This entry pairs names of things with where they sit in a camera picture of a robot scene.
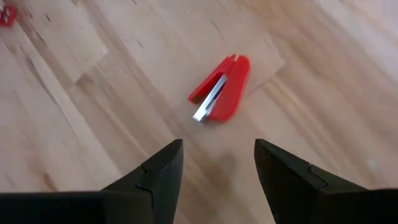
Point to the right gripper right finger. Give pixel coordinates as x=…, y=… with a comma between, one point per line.
x=311, y=199

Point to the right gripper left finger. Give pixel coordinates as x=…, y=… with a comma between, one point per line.
x=130, y=205

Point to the red mini stapler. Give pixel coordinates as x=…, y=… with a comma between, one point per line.
x=7, y=17
x=233, y=90

